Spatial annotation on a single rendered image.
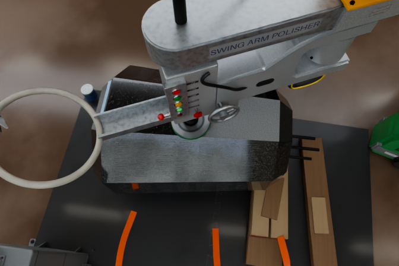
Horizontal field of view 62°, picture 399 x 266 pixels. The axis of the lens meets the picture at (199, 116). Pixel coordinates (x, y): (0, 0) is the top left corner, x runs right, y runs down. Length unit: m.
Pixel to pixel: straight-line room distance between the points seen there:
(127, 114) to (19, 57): 2.03
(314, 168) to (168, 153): 1.24
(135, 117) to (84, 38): 1.87
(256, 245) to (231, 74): 1.45
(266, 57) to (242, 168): 0.77
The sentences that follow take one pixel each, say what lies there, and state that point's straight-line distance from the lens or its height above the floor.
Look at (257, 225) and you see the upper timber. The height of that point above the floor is 0.20.
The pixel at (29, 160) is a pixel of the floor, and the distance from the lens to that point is 3.03.
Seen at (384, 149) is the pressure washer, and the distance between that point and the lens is 2.91.
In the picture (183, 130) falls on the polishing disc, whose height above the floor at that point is 0.90.
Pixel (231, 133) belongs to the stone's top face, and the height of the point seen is 0.85.
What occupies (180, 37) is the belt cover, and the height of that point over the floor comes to 1.72.
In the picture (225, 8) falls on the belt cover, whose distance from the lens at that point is 1.16.
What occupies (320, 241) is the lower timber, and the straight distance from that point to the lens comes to 2.62.
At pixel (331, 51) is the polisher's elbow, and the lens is 1.55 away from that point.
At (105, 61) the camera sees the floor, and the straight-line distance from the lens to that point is 3.21.
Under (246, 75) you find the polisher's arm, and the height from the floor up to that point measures 1.40.
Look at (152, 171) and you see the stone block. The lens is 1.99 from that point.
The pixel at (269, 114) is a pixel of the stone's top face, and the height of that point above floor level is 0.85.
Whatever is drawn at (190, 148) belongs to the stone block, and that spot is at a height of 0.79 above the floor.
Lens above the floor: 2.58
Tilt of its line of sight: 66 degrees down
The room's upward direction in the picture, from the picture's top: 2 degrees counter-clockwise
